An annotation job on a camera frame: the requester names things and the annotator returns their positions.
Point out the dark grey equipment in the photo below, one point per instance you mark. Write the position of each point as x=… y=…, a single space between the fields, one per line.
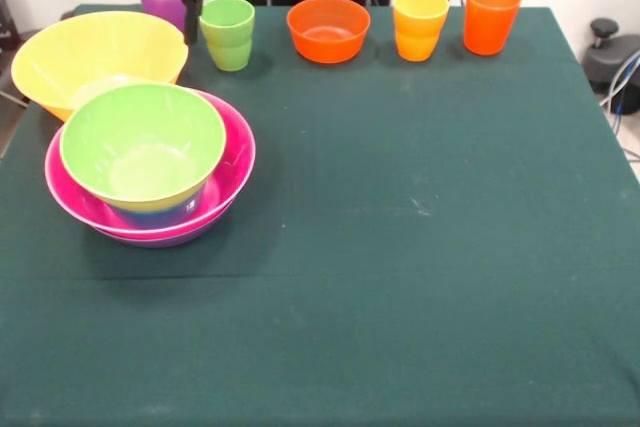
x=6 y=27

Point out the purple cup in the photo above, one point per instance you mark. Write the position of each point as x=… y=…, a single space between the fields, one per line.
x=157 y=2

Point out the large yellow bowl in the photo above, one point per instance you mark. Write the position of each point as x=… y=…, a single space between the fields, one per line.
x=50 y=62

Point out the orange bowl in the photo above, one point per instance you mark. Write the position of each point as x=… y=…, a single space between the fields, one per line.
x=325 y=47

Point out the dark green tablecloth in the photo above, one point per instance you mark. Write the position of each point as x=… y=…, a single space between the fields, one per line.
x=400 y=272

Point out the large pink bowl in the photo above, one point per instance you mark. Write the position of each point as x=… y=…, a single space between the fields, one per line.
x=237 y=147

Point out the orange cup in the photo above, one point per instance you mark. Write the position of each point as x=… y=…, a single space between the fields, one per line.
x=490 y=22

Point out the yellow-orange cup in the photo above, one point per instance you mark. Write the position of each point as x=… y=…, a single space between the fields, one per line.
x=417 y=37

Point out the green bowl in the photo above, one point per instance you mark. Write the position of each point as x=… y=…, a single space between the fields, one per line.
x=140 y=122

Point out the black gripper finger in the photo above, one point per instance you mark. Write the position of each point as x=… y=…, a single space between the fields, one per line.
x=192 y=22

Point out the purple bowl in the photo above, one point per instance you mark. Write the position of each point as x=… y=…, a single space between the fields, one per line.
x=165 y=243

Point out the green cup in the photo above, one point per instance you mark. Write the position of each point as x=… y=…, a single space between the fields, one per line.
x=227 y=42

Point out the blue bowl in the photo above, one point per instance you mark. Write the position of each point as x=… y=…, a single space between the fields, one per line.
x=155 y=217

